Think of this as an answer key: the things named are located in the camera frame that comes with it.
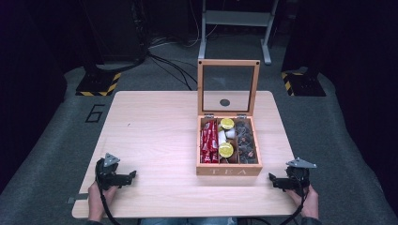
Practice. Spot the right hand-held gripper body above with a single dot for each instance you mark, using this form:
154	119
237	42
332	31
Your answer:
297	176

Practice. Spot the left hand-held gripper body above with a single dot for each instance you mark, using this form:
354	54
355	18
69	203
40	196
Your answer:
109	175

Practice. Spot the person's right hand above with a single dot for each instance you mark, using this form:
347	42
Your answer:
308	203

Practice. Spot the person's left hand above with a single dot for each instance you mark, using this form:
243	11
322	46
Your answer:
97	201

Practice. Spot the pile of dark tea pods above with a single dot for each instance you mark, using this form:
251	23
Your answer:
246	143

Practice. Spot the wooden tea box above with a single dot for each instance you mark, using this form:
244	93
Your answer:
228	170

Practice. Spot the yellow lid capsule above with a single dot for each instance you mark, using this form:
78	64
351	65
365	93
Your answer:
226	150
227	123

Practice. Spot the white creamer cup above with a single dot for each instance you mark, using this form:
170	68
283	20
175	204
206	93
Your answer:
230	133
221	137

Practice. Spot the pile of red sachets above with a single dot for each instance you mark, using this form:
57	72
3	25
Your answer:
209	143

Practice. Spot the dark round table grommet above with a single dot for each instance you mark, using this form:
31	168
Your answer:
224	102

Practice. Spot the black striped stand base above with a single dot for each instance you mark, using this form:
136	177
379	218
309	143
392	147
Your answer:
98	84
302	84

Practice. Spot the white metal stand frame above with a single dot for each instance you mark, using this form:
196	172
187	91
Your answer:
237	18

